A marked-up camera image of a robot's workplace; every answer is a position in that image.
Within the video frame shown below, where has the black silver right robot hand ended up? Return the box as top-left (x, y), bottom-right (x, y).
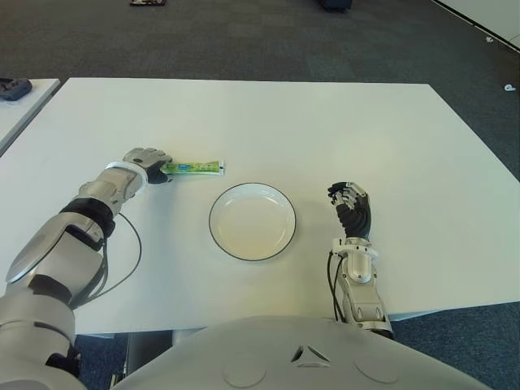
top-left (327, 181), bottom-right (373, 241)

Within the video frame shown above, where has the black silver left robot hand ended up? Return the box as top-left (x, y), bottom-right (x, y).
top-left (121, 147), bottom-right (174, 186)

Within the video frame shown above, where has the green toothpaste tube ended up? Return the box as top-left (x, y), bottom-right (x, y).
top-left (162, 160), bottom-right (227, 177)

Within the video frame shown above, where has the white plate with black rim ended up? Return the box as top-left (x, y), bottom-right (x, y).
top-left (208, 182), bottom-right (297, 262)

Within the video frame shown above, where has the white side table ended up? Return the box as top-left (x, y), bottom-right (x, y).
top-left (0, 78), bottom-right (62, 156)

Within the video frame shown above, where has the dark blue handheld device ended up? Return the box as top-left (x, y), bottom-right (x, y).
top-left (0, 78), bottom-right (33, 102)

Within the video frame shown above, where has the grey robot torso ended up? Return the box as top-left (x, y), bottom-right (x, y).
top-left (108, 314), bottom-right (485, 390)

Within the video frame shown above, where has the grey table leg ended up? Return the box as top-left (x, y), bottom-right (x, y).
top-left (123, 331), bottom-right (176, 379)

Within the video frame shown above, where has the white table with black edge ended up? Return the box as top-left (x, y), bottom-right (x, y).
top-left (430, 0), bottom-right (520, 52)

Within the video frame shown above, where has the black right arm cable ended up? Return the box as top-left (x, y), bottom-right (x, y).
top-left (327, 250), bottom-right (347, 323)

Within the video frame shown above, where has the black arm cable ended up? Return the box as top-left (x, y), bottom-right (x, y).
top-left (80, 210), bottom-right (143, 304)
top-left (327, 250), bottom-right (347, 323)

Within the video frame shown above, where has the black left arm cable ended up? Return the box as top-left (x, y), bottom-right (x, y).
top-left (80, 210), bottom-right (143, 304)

